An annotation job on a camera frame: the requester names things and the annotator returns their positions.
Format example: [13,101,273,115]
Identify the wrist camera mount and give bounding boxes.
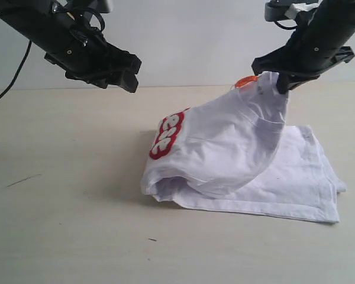
[264,0,319,22]
[67,0,113,14]

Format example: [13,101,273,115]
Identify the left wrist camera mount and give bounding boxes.
[67,0,113,14]

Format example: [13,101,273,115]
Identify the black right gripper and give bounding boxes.
[251,18,355,94]

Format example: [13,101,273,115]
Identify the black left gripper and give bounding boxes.
[0,5,142,93]

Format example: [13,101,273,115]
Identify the orange neck label loop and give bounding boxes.
[234,75,259,88]

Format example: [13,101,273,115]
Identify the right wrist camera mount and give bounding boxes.
[264,0,319,22]

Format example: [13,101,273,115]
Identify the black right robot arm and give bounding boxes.
[251,0,355,93]

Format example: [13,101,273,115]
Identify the white t-shirt with red lettering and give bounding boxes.
[141,72,346,224]

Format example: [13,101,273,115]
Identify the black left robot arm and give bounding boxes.
[0,1,141,93]

